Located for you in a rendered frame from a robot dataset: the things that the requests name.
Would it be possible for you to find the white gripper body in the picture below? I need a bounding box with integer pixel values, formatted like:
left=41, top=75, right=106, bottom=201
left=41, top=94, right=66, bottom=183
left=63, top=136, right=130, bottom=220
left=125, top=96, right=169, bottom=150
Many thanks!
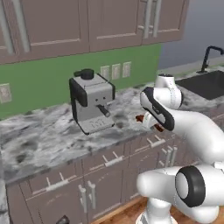
left=144, top=111, right=160, bottom=130

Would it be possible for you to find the brown drawer front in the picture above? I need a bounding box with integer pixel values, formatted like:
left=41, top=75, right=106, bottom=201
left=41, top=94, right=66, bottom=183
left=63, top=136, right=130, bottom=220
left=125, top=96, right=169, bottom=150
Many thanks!
left=80, top=143, right=128, bottom=178
left=26, top=164, right=84, bottom=202
left=124, top=131, right=175, bottom=161

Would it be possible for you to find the brown base cupboard door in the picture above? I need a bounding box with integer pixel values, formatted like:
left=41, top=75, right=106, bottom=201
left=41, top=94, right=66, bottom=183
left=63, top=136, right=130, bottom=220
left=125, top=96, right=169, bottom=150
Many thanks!
left=124, top=144, right=172, bottom=203
left=83, top=163, right=130, bottom=223
left=168, top=136, right=193, bottom=170
left=23, top=184, right=89, bottom=224

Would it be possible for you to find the silver black coffee machine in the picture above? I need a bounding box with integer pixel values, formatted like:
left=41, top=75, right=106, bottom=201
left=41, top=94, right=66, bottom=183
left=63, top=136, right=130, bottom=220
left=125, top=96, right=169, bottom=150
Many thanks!
left=68, top=68, right=117, bottom=136

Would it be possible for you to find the dark sink basin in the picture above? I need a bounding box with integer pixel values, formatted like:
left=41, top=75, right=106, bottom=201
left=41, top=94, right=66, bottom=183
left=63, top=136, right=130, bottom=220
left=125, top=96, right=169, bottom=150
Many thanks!
left=174, top=69, right=224, bottom=102

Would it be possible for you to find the black tap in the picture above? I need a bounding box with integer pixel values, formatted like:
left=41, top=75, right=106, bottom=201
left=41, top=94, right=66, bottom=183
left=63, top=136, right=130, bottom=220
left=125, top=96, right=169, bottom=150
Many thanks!
left=196, top=45, right=224, bottom=74

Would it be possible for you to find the grey drawer handle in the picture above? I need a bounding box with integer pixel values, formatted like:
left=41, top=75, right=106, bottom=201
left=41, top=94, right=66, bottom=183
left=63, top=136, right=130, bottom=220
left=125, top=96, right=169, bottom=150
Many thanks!
left=31, top=171, right=78, bottom=195
left=146, top=134, right=167, bottom=149
left=88, top=150, right=125, bottom=168

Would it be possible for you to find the grey cupboard door handle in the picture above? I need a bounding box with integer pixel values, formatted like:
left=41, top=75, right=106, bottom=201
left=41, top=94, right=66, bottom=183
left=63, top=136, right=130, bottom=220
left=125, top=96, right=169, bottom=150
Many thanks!
left=161, top=147, right=172, bottom=168
left=170, top=145, right=179, bottom=167
left=0, top=0, right=15, bottom=55
left=87, top=180, right=97, bottom=211
left=11, top=0, right=31, bottom=53
left=137, top=0, right=153, bottom=39
left=151, top=0, right=163, bottom=39
left=77, top=184, right=88, bottom=214

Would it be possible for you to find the white wall outlet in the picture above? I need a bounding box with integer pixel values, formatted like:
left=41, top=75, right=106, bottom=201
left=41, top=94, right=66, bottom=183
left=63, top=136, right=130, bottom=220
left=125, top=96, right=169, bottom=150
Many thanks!
left=0, top=82, right=13, bottom=105
left=111, top=63, right=122, bottom=81
left=100, top=65, right=111, bottom=81
left=122, top=60, right=132, bottom=79

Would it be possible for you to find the brown wall cupboard door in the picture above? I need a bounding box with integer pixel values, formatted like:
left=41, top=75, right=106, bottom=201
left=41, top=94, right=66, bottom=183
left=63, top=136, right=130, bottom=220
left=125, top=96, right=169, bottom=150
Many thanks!
left=87, top=0, right=144, bottom=53
left=141, top=0, right=191, bottom=46
left=18, top=0, right=91, bottom=61
left=0, top=0, right=23, bottom=65

